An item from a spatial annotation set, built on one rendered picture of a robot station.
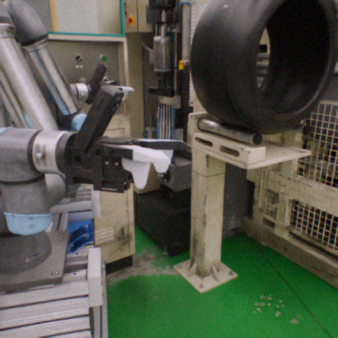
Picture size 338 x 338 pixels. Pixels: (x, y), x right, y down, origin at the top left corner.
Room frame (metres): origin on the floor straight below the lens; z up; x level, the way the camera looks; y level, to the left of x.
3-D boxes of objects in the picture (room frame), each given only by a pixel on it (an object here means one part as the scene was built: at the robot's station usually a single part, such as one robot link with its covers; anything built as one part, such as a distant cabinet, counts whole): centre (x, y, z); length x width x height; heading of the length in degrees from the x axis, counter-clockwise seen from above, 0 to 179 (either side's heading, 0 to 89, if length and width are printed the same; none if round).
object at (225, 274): (1.65, -0.20, 0.02); 0.27 x 0.27 x 0.04; 32
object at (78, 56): (1.73, 0.55, 0.63); 0.56 x 0.41 x 1.27; 122
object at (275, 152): (1.45, -0.35, 0.80); 0.37 x 0.36 x 0.02; 122
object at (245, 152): (1.37, -0.23, 0.84); 0.36 x 0.09 x 0.06; 32
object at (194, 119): (1.60, -0.26, 0.90); 0.40 x 0.03 x 0.10; 122
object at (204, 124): (1.37, -0.23, 0.90); 0.35 x 0.05 x 0.05; 32
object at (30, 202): (0.59, 0.26, 0.94); 0.11 x 0.08 x 0.11; 166
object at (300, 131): (1.52, -0.47, 0.90); 0.35 x 0.05 x 0.05; 32
